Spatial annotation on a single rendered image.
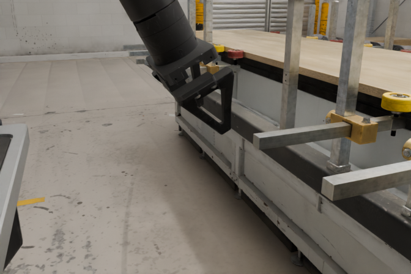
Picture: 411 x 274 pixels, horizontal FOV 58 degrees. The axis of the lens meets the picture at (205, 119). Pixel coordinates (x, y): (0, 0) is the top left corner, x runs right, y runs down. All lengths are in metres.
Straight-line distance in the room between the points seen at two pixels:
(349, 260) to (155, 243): 0.91
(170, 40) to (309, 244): 1.38
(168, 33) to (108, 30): 7.83
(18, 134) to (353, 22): 0.81
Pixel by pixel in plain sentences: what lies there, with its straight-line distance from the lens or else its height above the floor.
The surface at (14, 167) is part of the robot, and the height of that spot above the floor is 1.04.
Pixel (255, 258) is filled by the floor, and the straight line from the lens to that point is 1.85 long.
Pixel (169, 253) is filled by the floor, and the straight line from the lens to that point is 1.87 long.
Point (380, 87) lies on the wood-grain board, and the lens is 1.19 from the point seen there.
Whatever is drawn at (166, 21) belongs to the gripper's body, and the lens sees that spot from 0.41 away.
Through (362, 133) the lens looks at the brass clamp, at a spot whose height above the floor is 0.84.
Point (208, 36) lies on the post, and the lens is 1.84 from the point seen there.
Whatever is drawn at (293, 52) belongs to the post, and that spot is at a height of 0.99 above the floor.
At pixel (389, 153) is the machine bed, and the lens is 1.22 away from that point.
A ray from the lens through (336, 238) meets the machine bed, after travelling 1.57.
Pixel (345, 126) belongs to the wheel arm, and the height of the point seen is 0.85.
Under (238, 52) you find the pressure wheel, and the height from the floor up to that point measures 0.90.
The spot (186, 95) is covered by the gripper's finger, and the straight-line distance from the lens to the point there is 0.38.
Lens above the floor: 1.14
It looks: 18 degrees down
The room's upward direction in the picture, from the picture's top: straight up
